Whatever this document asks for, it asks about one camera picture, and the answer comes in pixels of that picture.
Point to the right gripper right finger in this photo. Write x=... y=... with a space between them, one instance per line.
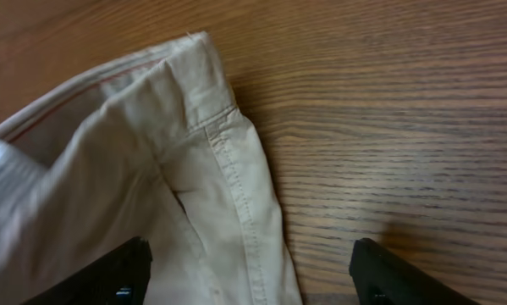
x=381 y=277

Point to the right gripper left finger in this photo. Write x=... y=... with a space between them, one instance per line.
x=120 y=277

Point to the beige khaki shorts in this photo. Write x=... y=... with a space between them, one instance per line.
x=152 y=145

